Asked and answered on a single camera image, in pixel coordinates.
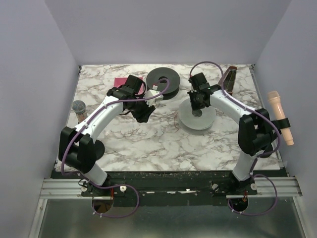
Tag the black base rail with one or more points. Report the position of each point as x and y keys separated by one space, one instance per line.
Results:
x=191 y=188

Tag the glitter toy microphone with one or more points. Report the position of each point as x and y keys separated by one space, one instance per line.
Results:
x=79 y=107

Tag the beige toy microphone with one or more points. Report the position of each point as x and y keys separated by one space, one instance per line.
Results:
x=275 y=102

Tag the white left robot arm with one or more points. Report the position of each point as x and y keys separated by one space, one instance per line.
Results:
x=77 y=145

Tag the brown wooden metronome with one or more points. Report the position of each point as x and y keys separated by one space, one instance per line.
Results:
x=229 y=79

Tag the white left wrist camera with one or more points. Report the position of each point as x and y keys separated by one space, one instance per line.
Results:
x=153 y=96

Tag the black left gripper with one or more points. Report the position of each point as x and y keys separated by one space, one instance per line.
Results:
x=140 y=112

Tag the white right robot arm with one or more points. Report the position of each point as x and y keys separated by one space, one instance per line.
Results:
x=256 y=131

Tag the white perforated cable spool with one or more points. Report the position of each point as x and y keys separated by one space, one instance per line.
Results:
x=196 y=120

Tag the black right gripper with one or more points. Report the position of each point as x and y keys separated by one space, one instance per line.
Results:
x=197 y=99

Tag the pink plastic box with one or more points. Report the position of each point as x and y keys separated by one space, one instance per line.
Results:
x=133 y=84

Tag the black cable spool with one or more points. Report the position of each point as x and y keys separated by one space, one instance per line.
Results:
x=159 y=77

